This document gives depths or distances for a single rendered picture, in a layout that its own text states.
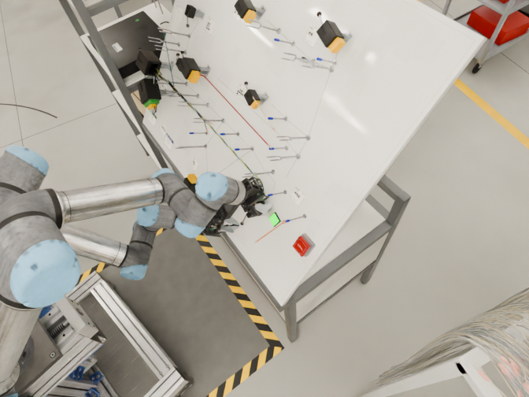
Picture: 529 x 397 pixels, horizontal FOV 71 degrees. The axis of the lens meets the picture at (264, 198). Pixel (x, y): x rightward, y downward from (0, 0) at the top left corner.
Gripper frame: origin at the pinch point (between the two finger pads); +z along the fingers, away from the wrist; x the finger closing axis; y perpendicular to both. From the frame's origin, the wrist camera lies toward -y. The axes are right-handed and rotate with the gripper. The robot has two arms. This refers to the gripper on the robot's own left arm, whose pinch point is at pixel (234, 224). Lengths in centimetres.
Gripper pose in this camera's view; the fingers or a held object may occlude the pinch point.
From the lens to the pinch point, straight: 136.1
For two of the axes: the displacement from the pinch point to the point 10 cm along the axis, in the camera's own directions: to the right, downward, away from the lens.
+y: 5.2, 1.9, -8.3
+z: 8.2, 1.6, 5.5
